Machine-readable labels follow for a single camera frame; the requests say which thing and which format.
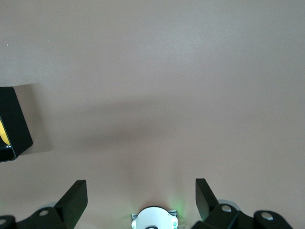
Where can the yellow banana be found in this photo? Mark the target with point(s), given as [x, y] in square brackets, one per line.
[3, 134]

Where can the brown table mat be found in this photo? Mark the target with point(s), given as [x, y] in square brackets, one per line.
[166, 71]

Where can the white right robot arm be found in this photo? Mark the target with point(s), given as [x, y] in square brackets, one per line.
[152, 217]

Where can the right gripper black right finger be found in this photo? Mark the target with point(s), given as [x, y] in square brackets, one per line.
[224, 217]

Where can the black plastic box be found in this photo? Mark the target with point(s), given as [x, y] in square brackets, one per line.
[16, 124]

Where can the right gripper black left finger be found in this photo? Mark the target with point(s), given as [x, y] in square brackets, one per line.
[69, 210]

